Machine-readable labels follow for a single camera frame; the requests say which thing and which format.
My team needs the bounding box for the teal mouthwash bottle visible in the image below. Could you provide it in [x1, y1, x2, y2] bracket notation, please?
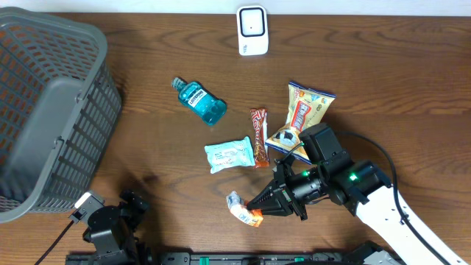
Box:
[171, 77, 227, 126]

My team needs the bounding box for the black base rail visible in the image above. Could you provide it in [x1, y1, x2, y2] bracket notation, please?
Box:
[65, 241, 402, 265]

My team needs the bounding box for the left camera cable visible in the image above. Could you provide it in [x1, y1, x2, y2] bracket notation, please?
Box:
[35, 219, 75, 265]

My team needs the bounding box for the teal wet wipes pack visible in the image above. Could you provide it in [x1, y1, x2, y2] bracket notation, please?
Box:
[205, 136, 255, 174]

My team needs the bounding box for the small orange juice carton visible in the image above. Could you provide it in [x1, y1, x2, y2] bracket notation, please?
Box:
[226, 191, 263, 227]

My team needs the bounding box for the white barcode scanner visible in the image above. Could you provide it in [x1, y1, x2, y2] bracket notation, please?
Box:
[236, 5, 269, 56]

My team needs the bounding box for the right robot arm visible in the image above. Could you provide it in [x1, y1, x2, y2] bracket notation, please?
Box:
[247, 160, 464, 264]

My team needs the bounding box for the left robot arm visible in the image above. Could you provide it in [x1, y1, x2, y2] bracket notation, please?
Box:
[79, 190, 154, 265]

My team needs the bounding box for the camera cable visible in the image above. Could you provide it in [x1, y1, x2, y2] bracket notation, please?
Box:
[275, 131, 453, 265]
[35, 219, 75, 265]

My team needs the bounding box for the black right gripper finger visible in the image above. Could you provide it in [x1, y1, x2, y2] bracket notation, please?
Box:
[247, 200, 293, 216]
[247, 180, 286, 206]

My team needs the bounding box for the yellow snack bag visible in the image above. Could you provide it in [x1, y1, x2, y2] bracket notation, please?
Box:
[266, 81, 336, 154]

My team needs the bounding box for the grey plastic shopping basket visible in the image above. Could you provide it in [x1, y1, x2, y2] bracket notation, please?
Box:
[1, 7, 122, 223]

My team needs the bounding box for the orange red snack bar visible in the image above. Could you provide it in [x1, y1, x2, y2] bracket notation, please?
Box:
[250, 108, 269, 168]

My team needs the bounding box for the right camera cable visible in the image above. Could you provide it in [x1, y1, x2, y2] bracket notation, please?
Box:
[275, 131, 453, 265]

